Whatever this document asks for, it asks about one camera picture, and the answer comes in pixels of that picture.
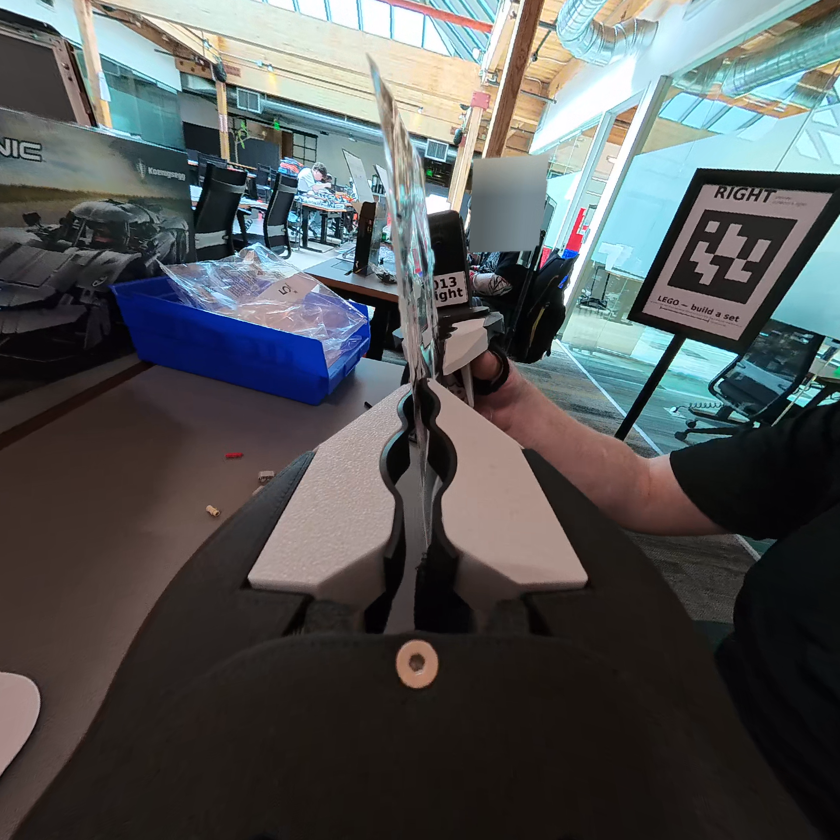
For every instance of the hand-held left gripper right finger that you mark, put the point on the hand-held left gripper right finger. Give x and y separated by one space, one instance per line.
518 525

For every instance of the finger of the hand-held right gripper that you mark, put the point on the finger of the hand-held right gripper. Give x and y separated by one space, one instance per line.
430 341
466 344

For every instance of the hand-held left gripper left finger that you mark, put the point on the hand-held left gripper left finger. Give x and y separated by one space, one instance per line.
321 518

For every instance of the lego sticker sheet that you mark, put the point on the lego sticker sheet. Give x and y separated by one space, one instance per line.
407 229

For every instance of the person's right forearm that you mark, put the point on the person's right forearm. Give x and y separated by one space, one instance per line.
610 472

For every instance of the lego set box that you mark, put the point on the lego set box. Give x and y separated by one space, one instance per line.
98 197

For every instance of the black standing card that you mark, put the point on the black standing card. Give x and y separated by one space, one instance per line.
367 236

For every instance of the black backpack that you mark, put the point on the black backpack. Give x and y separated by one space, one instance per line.
544 308

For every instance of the black office chair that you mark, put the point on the black office chair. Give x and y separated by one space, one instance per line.
220 197
282 210
754 380

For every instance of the crumpled clear plastic bags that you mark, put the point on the crumpled clear plastic bags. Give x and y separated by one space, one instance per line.
262 289

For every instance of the blue plastic bin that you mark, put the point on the blue plastic bin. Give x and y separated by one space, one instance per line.
229 354

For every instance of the framed marker sign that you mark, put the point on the framed marker sign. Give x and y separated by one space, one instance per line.
741 256

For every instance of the silver ventilation duct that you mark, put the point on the silver ventilation duct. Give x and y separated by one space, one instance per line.
590 39

